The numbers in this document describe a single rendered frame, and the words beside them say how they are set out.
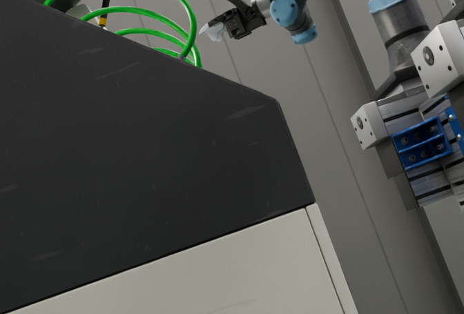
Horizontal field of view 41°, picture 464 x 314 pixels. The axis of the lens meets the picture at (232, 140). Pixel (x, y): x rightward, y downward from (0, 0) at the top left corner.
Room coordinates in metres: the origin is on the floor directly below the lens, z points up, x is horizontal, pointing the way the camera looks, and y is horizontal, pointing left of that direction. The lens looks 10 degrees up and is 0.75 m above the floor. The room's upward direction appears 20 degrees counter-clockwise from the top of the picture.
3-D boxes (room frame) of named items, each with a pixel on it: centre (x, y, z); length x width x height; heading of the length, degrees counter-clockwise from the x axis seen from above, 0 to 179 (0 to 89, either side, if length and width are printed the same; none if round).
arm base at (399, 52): (1.53, -0.51, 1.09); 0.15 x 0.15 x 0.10
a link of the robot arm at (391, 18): (1.54, -0.51, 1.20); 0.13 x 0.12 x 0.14; 160
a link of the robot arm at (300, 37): (1.73, -0.30, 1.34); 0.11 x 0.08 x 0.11; 160
